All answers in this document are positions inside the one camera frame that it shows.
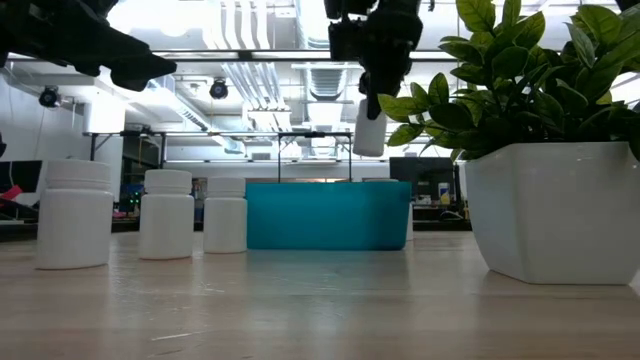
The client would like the black spot lamp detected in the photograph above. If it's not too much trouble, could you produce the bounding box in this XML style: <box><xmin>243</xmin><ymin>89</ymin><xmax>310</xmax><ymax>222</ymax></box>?
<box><xmin>38</xmin><ymin>85</ymin><xmax>60</xmax><ymax>109</ymax></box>
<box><xmin>208</xmin><ymin>78</ymin><xmax>230</xmax><ymax>101</ymax></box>

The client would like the large black monitor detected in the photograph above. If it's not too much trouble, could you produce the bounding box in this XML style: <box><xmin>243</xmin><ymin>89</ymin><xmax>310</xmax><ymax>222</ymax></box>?
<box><xmin>389</xmin><ymin>156</ymin><xmax>457</xmax><ymax>202</ymax></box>

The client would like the green plant in white pot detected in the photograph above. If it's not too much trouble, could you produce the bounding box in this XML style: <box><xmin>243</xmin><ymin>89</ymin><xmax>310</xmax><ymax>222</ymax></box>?
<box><xmin>377</xmin><ymin>0</ymin><xmax>640</xmax><ymax>287</ymax></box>

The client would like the silver ventilation duct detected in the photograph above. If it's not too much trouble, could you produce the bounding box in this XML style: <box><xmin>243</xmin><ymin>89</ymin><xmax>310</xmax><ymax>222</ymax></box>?
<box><xmin>292</xmin><ymin>0</ymin><xmax>369</xmax><ymax>101</ymax></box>

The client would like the teal plastic basket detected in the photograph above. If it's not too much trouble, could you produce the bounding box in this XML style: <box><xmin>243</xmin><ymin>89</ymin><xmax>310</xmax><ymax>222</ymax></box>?
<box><xmin>245</xmin><ymin>181</ymin><xmax>412</xmax><ymax>252</ymax></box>

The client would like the small black monitor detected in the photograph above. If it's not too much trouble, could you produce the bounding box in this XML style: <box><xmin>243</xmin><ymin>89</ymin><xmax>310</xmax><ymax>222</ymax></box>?
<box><xmin>0</xmin><ymin>159</ymin><xmax>44</xmax><ymax>194</ymax></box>

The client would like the black metal table frame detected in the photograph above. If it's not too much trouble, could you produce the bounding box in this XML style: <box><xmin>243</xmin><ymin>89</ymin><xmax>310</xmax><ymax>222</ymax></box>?
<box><xmin>277</xmin><ymin>130</ymin><xmax>353</xmax><ymax>184</ymax></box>

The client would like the white pill bottle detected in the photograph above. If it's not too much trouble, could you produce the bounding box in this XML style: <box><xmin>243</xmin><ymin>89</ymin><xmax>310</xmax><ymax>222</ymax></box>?
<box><xmin>35</xmin><ymin>158</ymin><xmax>115</xmax><ymax>271</ymax></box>
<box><xmin>202</xmin><ymin>175</ymin><xmax>248</xmax><ymax>255</ymax></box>
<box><xmin>352</xmin><ymin>97</ymin><xmax>389</xmax><ymax>158</ymax></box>
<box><xmin>138</xmin><ymin>168</ymin><xmax>195</xmax><ymax>261</ymax></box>

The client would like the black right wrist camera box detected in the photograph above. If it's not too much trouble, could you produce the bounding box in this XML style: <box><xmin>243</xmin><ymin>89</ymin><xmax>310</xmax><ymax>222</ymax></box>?
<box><xmin>327</xmin><ymin>18</ymin><xmax>374</xmax><ymax>63</ymax></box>

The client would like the black shelf rack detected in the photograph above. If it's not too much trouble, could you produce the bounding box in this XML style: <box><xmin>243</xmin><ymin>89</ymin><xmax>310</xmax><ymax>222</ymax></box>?
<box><xmin>89</xmin><ymin>130</ymin><xmax>167</xmax><ymax>201</ymax></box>

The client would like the pink red object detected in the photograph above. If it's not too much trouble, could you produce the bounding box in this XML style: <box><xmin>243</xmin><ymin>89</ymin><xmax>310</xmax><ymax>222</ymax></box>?
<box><xmin>0</xmin><ymin>183</ymin><xmax>25</xmax><ymax>202</ymax></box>

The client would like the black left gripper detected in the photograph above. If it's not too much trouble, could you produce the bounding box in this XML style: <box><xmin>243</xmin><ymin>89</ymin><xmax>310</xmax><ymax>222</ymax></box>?
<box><xmin>0</xmin><ymin>0</ymin><xmax>178</xmax><ymax>93</ymax></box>

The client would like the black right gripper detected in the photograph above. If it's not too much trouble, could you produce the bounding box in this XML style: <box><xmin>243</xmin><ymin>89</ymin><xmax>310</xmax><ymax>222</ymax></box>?
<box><xmin>323</xmin><ymin>0</ymin><xmax>425</xmax><ymax>122</ymax></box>

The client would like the black metal rig frame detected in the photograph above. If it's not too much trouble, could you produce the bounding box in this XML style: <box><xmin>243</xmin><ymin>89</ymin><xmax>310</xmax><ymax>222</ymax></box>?
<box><xmin>0</xmin><ymin>48</ymin><xmax>471</xmax><ymax>244</ymax></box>

